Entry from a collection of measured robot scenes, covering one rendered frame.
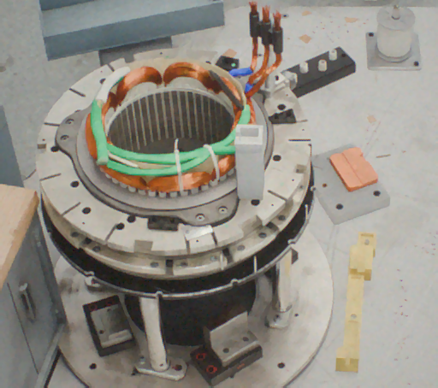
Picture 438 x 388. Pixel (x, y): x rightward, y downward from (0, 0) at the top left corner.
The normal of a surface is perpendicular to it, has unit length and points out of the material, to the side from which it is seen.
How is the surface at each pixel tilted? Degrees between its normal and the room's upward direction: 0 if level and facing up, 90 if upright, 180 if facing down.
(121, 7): 0
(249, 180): 90
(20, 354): 90
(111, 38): 90
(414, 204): 0
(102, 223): 0
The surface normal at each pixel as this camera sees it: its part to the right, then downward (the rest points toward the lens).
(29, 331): 0.97, 0.15
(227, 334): 0.55, 0.60
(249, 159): -0.08, 0.74
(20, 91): -0.05, -0.67
